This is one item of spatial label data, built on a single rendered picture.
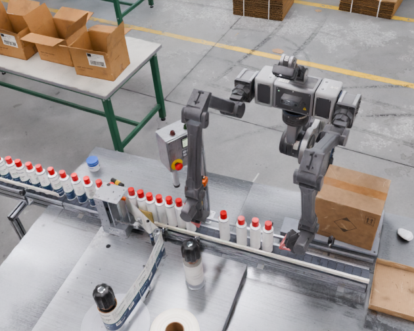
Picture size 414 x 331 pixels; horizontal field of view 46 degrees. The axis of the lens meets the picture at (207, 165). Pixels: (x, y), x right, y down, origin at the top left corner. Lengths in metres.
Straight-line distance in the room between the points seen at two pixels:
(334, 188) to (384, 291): 0.52
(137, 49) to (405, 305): 2.84
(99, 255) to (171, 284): 0.42
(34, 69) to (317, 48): 2.98
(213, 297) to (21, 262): 1.02
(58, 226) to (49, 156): 1.82
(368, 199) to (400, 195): 1.64
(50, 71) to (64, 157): 0.80
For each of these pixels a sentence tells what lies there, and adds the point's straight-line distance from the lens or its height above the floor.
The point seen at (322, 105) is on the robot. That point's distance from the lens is 2.29.
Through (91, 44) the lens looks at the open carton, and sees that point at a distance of 4.11.
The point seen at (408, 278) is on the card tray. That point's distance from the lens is 2.50.
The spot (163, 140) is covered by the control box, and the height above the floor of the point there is 1.47.
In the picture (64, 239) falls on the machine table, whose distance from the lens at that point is 2.70.
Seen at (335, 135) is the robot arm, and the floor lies 1.49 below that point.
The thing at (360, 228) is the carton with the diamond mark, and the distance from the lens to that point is 2.42.
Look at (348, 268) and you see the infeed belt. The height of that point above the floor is 0.88.
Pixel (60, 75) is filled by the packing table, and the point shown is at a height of 0.78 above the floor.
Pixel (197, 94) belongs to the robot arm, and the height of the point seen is 1.69.
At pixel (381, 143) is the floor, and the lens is 4.40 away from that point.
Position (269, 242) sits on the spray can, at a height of 0.97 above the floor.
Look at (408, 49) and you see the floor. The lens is 5.71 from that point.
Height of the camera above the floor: 2.84
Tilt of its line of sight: 44 degrees down
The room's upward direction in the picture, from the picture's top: 5 degrees counter-clockwise
